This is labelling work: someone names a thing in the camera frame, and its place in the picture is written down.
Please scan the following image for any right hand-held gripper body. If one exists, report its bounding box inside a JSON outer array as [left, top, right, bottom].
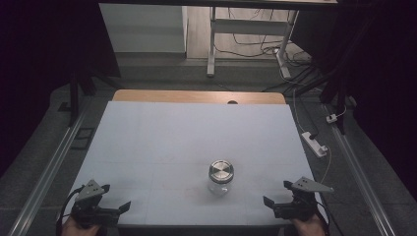
[[272, 176, 335, 223]]

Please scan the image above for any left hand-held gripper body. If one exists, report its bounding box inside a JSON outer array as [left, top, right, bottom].
[[70, 179, 121, 229]]

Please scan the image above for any clear glass jar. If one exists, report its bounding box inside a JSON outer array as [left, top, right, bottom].
[[207, 170, 230, 195]]

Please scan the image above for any person's left hand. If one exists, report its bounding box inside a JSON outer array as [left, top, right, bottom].
[[61, 216, 101, 236]]

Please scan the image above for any person's right hand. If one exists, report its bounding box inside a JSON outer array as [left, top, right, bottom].
[[290, 213, 328, 236]]

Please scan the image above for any white power strip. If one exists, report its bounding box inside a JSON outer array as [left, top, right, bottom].
[[301, 131, 328, 159]]

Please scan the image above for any white table cover sheet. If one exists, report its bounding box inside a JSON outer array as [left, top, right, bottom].
[[63, 100, 328, 227]]

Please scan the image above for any black metal stand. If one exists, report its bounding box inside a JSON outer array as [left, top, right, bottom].
[[319, 62, 349, 136], [67, 62, 99, 128]]

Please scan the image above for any wooden table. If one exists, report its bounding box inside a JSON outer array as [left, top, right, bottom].
[[112, 88, 287, 105]]

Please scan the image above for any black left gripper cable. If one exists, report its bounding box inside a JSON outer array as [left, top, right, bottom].
[[55, 184, 86, 236]]

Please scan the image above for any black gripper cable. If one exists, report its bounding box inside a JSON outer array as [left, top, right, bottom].
[[55, 184, 86, 236], [313, 196, 346, 236]]

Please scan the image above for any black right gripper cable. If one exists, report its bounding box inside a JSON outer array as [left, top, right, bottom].
[[313, 196, 346, 236]]

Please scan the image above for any thin white cable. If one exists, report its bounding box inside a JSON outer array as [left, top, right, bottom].
[[319, 146, 332, 185]]

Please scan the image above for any aluminium floor rail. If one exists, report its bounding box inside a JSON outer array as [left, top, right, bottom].
[[322, 103, 398, 236], [7, 106, 91, 236]]

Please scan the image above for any tangle of black floor cables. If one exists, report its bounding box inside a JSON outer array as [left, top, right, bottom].
[[214, 8, 324, 94]]

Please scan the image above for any white metal desk frame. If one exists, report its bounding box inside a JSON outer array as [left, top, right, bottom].
[[206, 6, 300, 80]]

